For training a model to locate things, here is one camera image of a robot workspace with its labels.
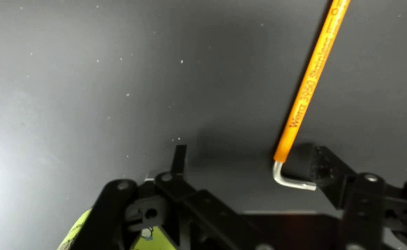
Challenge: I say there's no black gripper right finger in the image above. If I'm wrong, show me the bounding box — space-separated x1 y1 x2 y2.
289 142 355 208

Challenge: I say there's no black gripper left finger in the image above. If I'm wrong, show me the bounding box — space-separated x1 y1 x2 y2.
171 144 187 176

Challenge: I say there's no orange hex key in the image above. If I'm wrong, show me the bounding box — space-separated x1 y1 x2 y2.
272 0 351 191

